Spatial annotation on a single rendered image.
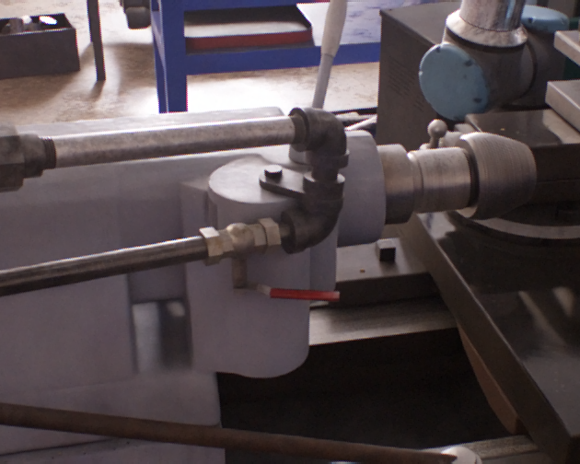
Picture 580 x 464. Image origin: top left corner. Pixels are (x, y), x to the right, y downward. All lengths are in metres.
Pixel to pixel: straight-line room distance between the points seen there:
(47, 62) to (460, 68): 3.16
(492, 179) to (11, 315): 0.46
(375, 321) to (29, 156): 0.65
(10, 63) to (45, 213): 3.84
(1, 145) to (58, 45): 4.03
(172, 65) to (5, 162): 2.08
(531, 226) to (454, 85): 0.62
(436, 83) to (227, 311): 1.05
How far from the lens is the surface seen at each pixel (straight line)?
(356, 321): 1.17
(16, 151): 0.61
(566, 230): 1.19
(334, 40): 0.83
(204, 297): 0.81
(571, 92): 1.29
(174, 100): 2.70
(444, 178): 0.91
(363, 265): 1.21
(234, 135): 0.67
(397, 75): 2.41
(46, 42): 4.62
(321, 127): 0.71
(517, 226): 1.18
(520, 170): 0.94
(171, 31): 2.64
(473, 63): 1.72
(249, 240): 0.71
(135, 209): 0.81
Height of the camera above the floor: 1.50
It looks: 29 degrees down
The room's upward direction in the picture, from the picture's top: straight up
